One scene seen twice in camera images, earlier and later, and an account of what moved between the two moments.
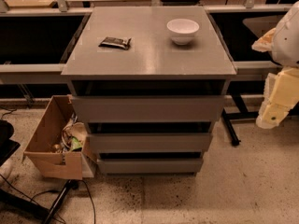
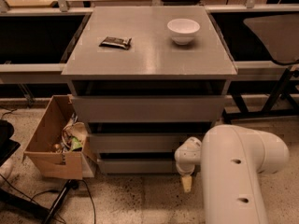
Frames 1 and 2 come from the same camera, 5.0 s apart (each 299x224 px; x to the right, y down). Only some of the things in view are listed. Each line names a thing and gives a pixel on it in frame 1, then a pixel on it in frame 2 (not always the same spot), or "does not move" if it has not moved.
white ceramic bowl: [182, 31] does not move
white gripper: [287, 44] → [185, 167]
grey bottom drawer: [149, 165] does not move
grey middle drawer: [150, 142] does not move
